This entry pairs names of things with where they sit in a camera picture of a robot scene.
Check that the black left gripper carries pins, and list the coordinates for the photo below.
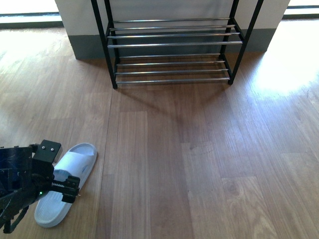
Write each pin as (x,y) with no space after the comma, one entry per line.
(26,175)

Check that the black metal shoe rack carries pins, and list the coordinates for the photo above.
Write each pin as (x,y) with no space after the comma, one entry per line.
(173,50)

